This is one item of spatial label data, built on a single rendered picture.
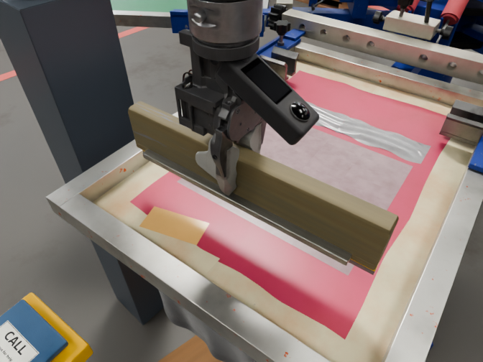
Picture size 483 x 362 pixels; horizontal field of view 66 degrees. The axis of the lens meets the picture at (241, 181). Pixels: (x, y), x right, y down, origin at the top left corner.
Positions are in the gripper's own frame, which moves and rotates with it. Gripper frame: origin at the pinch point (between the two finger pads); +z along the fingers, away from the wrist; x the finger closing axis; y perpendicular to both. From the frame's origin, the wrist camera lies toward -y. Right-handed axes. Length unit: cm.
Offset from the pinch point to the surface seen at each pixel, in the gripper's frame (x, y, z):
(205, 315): 14.8, -5.1, 9.5
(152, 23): -53, 75, 11
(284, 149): -22.8, 5.7, 11.9
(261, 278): 4.8, -7.2, 11.9
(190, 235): 4.9, 6.5, 11.9
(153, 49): -185, 231, 108
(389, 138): -38.0, -10.3, 11.1
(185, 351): -4, 28, 105
